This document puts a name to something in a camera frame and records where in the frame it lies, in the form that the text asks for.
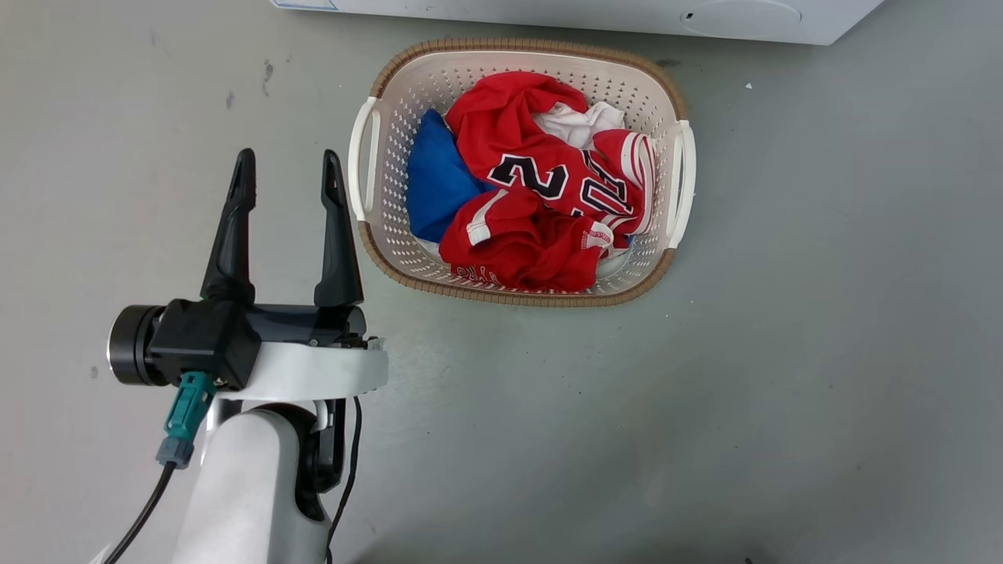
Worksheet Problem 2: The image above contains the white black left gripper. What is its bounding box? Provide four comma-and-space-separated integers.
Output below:
200, 148, 389, 402

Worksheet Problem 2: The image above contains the white washing machine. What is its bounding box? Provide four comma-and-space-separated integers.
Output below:
270, 0, 886, 46

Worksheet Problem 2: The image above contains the blue garment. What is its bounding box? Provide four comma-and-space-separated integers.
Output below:
405, 108, 496, 244

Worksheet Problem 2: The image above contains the white perforated laundry basket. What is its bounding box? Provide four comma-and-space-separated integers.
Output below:
348, 38, 697, 308

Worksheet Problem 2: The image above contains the red jersey with numbers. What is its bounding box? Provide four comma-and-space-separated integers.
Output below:
439, 70, 657, 292

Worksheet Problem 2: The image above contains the white garment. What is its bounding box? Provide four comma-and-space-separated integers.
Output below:
533, 100, 628, 151

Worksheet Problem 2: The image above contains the black cable with teal plug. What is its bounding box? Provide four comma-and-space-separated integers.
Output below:
102, 371, 217, 564

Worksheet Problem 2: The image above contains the thin black cable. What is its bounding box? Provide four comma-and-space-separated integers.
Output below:
324, 396, 363, 564

